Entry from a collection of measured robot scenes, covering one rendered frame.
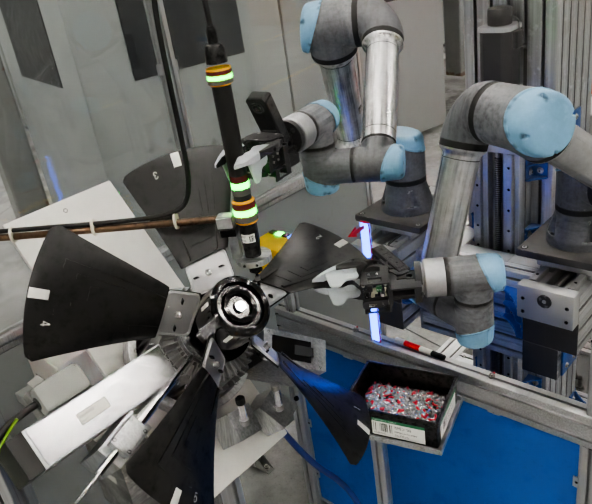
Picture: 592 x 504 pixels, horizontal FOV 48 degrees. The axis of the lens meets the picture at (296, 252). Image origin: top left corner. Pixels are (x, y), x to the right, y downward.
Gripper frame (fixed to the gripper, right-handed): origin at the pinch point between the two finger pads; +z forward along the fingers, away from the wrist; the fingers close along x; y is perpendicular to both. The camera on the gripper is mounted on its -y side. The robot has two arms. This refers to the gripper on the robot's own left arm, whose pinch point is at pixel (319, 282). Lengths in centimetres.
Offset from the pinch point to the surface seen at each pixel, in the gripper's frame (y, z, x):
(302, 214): -104, 16, 43
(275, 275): -1.7, 8.9, -1.5
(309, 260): -6.9, 2.2, -0.9
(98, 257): 17.8, 33.8, -21.8
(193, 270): 4.3, 23.2, -8.6
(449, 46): -662, -106, 158
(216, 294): 14.7, 16.6, -9.8
